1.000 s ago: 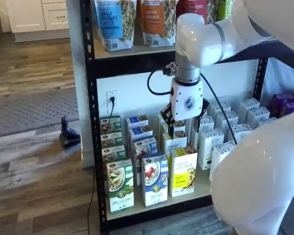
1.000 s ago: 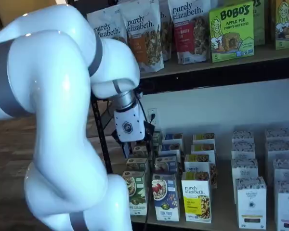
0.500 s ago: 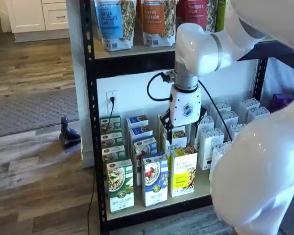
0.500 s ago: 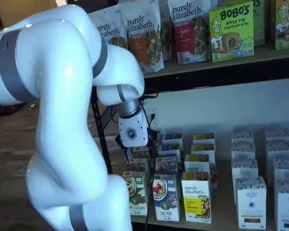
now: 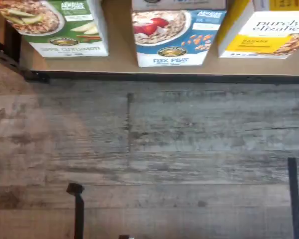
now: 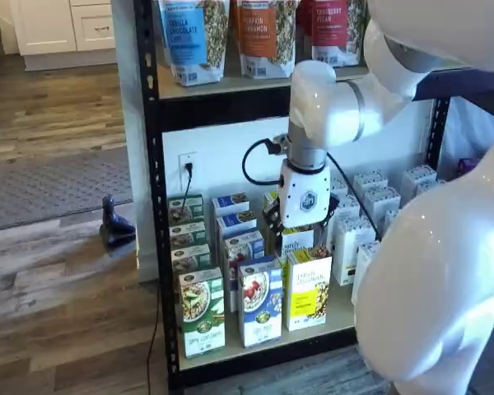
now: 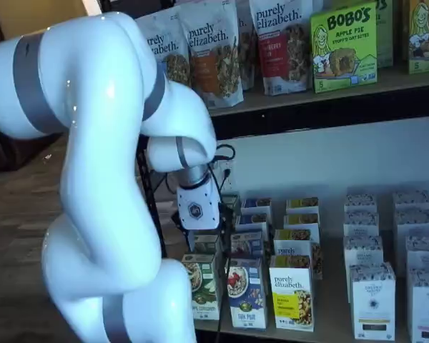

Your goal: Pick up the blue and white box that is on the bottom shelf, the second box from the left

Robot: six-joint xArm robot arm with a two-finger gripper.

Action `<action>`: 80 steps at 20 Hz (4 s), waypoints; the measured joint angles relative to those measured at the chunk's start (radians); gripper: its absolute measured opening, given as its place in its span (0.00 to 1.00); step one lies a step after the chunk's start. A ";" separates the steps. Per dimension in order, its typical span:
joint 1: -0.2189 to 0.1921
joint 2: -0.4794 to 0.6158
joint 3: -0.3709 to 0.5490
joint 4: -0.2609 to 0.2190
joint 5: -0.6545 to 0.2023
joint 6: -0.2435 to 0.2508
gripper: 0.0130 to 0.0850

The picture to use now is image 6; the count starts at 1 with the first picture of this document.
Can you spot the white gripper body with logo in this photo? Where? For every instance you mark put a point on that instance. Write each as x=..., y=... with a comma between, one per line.
x=304, y=197

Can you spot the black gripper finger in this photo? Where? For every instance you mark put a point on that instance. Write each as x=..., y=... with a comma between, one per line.
x=332, y=205
x=273, y=220

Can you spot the blue white cereal box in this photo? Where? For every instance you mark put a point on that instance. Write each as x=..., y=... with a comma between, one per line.
x=259, y=312
x=228, y=203
x=234, y=224
x=243, y=247

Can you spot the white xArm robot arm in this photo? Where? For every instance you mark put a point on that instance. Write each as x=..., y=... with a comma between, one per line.
x=416, y=288

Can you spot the white box with dark label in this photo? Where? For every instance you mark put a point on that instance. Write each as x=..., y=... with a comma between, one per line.
x=364, y=267
x=346, y=207
x=346, y=247
x=339, y=186

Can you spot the yellow white granola box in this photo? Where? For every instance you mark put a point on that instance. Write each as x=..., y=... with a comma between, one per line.
x=308, y=296
x=296, y=240
x=268, y=197

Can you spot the green white cereal box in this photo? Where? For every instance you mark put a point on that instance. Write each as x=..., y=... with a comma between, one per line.
x=187, y=234
x=189, y=257
x=201, y=317
x=191, y=210

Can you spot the white patterned carton box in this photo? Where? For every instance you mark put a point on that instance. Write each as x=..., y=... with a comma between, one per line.
x=428, y=187
x=418, y=170

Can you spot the black metal shelf rack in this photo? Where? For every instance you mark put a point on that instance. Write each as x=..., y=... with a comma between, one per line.
x=152, y=123

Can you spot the purple package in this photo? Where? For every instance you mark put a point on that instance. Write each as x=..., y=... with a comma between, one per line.
x=466, y=165

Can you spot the dark blue plastic object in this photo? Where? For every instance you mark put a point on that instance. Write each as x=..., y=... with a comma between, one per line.
x=115, y=230

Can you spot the orange purely elizabeth granola pouch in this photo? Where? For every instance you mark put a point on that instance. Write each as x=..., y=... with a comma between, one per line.
x=234, y=20
x=263, y=41

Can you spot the red purely elizabeth granola pouch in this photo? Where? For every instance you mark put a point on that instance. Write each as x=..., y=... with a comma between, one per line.
x=304, y=29
x=333, y=33

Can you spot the blue purely elizabeth granola pouch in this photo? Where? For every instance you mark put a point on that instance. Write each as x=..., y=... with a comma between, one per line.
x=189, y=41

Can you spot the grey door mat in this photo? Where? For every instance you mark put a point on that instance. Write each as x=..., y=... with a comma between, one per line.
x=53, y=185

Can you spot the white cabinet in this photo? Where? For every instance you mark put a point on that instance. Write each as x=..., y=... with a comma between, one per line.
x=45, y=24

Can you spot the white wall outlet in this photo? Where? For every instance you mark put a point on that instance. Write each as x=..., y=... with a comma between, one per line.
x=183, y=158

